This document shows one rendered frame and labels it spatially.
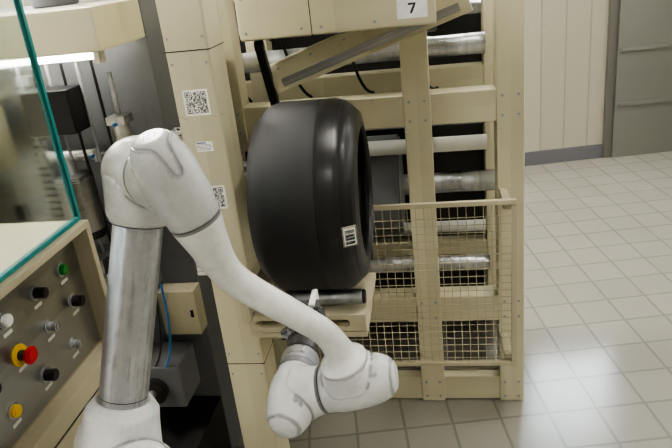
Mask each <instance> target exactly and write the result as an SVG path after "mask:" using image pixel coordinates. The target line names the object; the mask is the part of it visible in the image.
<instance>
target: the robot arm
mask: <svg viewBox="0 0 672 448"><path fill-rule="evenodd" d="M101 177H102V185H103V193H104V203H105V213H106V216H107V218H108V220H109V222H111V223H112V232H111V245H110V257H109V270H108V282H107V295H106V307H105V320H104V332H103V345H102V357H101V370H100V382H99V393H98V394H97V395H96V396H94V397H93V398H92V399H91V400H90V401H89V403H88V404H87V405H86V406H85V409H84V414H83V417H82V421H81V424H80V425H79V427H78V429H77V432H76V435H75V438H74V443H73V448H171V447H169V446H168V445H166V444H165V443H163V441H162V433H161V423H160V406H159V404H158V402H157V401H156V399H155V398H154V397H153V396H152V395H151V394H150V393H149V384H150V373H151V361H152V350H153V339H154V328H155V317H156V305H157V294H158V283H159V272H160V261H161V250H162V238H163V227H164V226H167V228H168V229H169V231H170V232H171V233H172V235H173V236H174V237H175V239H176V240H177V241H178V242H179V243H180V244H181V245H182V246H183V247H184V248H185V249H186V250H187V252H188V253H189V254H190V255H191V256H192V258H193V259H194V260H195V261H196V262H197V264H198V265H199V266H200V267H201V268H202V270H203V271H204V272H205V273H206V274H207V276H208V277H209V278H210V279H211V280H212V281H213V282H214V283H215V284H216V285H217V286H218V287H219V288H221V289H222V290H223V291H224V292H226V293H227V294H228V295H230V296H231V297H233V298H234V299H236V300H237V301H239V302H241V303H242V304H244V305H246V306H248V307H250V308H252V309H254V310H256V311H258V312H259V313H261V314H263V315H265V316H267V317H269V318H271V319H273V320H275V321H277V322H279V323H281V324H283V325H285V326H286V327H285V328H283V329H282V330H281V331H280V332H281V337H282V340H286V339H287V340H288V346H287V348H286V349H285V350H284V351H283V353H282V357H281V361H280V364H279V366H278V371H277V373H276V374H275V375H274V377H273V379H272V382H271V385H270V388H269V392H268V397H267V405H266V420H267V422H268V424H269V426H270V428H271V430H272V431H273V432H274V433H275V434H276V435H278V436H280V437H283V438H287V439H292V438H296V437H298V436H299V435H301V434H302V433H303V432H304V431H305V430H306V429H307V427H308V426H309V425H310V423H311V421H313V420H315V419H316V418H318V417H320V416H322V415H324V414H328V413H334V412H351V411H356V410H361V409H365V408H369V407H373V406H376V405H379V404H381V403H383V402H385V401H387V400H388V399H390V398H391V397H392V396H393V395H394V393H395V392H396V391H397V389H398V386H399V378H398V369H397V365H396V363H395V361H394V360H392V358H391V357H389V356H387V355H385V354H382V353H378V352H376V353H371V352H370V351H369V350H366V349H365V348H364V347H363V346H362V345H361V344H359V343H356V342H351V341H350V340H349V339H348V337H347V336H346V335H345V334H344V332H343V331H342V330H341V329H340V328H339V327H338V326H337V325H336V324H335V323H333V322H332V321H331V320H329V319H328V318H327V317H326V314H325V308H324V307H321V308H320V306H321V303H320V299H319V295H318V289H312V291H311V296H310V300H306V302H305V304H304V303H302V302H300V301H298V300H297V299H295V298H293V297H292V296H290V295H288V294H286V293H285V292H283V291H281V290H280V289H278V288H276V287H274V286H273V285H271V284H269V283H268V282H266V281H264V280H263V279H261V278H259V277H258V276H256V275H255V274H253V273H252V272H251V271H249V270H248V269H247V268H246V267H245V266H244V265H243V264H242V263H241V262H240V261H239V260H238V258H237V257H236V255H235V253H234V251H233V248H232V245H231V243H230V239H229V236H228V233H227V230H226V227H225V223H224V220H223V216H222V212H221V210H220V207H219V205H218V202H217V200H216V197H215V194H214V192H213V189H212V187H211V185H210V183H209V181H208V179H207V177H206V175H205V173H204V171H203V169H202V168H201V166H200V164H199V162H198V161H197V159H196V157H195V156H194V154H193V153H192V151H191V150H190V148H189V147H188V146H187V145H186V144H185V143H184V142H183V141H182V140H181V139H180V138H179V137H178V136H177V135H175V134H174V133H173V132H171V131H170V130H167V129H162V128H155V129H151V130H148V131H146V132H144V133H142V134H140V135H134V136H129V137H125V138H123V139H120V140H119V141H117V142H115V143H114V144H113V145H112V146H111V147H110V148H109V149H108V150H107V151H106V153H105V155H104V157H103V159H102V163H101ZM293 331H294V332H293ZM319 347H320V348H321V349H322V351H323V353H324V357H323V359H322V361H321V365H319V357H318V350H319Z"/></svg>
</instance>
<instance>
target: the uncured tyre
mask: <svg viewBox="0 0 672 448"><path fill-rule="evenodd" d="M246 198H247V211H248V220H249V227H250V233H251V239H252V243H253V247H254V251H255V254H256V257H257V260H258V263H259V265H260V267H261V269H262V271H263V272H264V273H265V274H266V275H267V276H268V277H269V278H270V279H271V280H272V281H273V282H274V283H275V284H276V285H277V286H278V287H280V288H283V289H287V290H291V291H297V290H312V289H318V290H334V289H347V288H351V287H354V286H356V285H357V284H358V283H359V282H360V281H361V280H362V279H363V278H364V277H365V276H366V275H367V274H368V272H369V269H370V263H371V255H372V246H373V227H374V212H373V186H372V173H371V162H370V154H369V147H368V141H367V136H366V131H365V127H364V122H363V118H362V115H361V113H360V111H359V110H358V109H357V108H356V107H354V106H353V105H352V104H351V103H349V102H348V101H347V100H345V99H340V98H324V99H311V100H298V101H285V102H280V103H277V104H274V105H272V106H270V107H269V108H268V109H267V110H266V111H265V112H264V114H263V115H262V116H261V117H260V118H259V119H258V120H257V122H256V124H255V126H254V128H253V131H252V134H251V138H250V142H249V148H248V156H247V168H246ZM352 225H356V230H357V239H358V245H354V246H350V247H346V248H344V246H343V238H342V230H341V228H343V227H348V226H352Z"/></svg>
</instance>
